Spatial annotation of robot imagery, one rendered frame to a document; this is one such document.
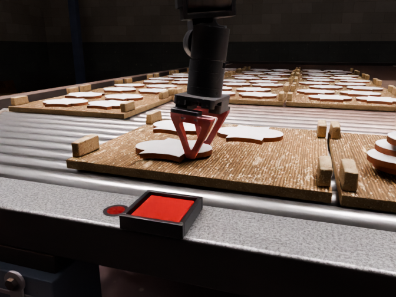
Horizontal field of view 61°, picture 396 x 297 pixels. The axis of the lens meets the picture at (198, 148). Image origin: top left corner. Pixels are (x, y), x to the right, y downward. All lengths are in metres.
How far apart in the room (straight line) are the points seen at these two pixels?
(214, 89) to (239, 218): 0.21
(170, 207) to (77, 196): 0.15
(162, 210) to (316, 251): 0.17
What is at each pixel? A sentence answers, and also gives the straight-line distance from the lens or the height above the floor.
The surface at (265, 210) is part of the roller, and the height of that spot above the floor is 0.91.
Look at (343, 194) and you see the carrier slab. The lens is 0.46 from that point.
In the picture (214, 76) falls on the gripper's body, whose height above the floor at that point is 1.07.
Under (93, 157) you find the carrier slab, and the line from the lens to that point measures 0.58.
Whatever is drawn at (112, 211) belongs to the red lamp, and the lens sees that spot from 0.44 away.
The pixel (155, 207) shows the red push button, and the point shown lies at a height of 0.93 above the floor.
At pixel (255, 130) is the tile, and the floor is 0.95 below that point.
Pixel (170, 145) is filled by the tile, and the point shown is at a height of 0.95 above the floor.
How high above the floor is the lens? 1.11
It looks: 17 degrees down
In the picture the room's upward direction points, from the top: straight up
